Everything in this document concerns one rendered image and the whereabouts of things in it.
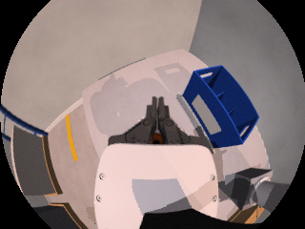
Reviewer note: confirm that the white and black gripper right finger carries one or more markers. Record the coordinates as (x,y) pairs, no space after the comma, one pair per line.
(170,133)

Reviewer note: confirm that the blue plastic crate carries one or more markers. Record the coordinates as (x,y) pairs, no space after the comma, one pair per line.
(222,127)

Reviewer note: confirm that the brown glass bottle with white label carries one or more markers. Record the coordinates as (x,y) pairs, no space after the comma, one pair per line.
(157,139)

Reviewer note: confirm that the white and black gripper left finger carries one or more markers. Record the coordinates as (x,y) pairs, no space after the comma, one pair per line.
(142,133)

